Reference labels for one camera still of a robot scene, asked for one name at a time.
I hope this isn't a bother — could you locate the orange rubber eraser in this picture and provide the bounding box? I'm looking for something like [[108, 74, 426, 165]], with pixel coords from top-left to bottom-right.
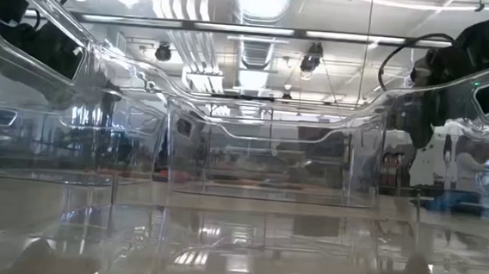
[[154, 168, 191, 184]]

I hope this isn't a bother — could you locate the red fire extinguisher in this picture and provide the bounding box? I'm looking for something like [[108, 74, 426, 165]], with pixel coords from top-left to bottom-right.
[[380, 151, 406, 188]]

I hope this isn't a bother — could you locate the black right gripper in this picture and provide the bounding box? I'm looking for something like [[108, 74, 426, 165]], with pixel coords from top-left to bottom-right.
[[389, 42, 489, 153]]

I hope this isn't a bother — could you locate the silver ceiling air duct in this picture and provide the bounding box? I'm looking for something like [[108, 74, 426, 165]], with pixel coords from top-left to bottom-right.
[[227, 0, 294, 72]]

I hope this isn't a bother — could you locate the black monitor screen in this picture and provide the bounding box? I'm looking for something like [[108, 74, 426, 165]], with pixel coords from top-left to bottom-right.
[[296, 125, 348, 162]]

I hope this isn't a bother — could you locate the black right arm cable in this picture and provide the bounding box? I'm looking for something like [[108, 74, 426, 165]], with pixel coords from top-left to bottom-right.
[[375, 28, 456, 97]]

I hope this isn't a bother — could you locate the black ceiling light rail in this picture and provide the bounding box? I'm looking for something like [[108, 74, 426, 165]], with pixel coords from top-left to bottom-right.
[[19, 7, 455, 52]]

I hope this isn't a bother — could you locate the clear plastic bin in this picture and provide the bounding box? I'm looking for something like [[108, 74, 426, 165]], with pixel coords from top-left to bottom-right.
[[0, 0, 489, 274], [160, 97, 387, 210], [0, 78, 169, 192]]

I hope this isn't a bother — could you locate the black ceiling lamp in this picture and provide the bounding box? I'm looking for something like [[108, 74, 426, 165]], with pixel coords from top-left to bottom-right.
[[299, 40, 325, 74], [154, 42, 173, 63]]

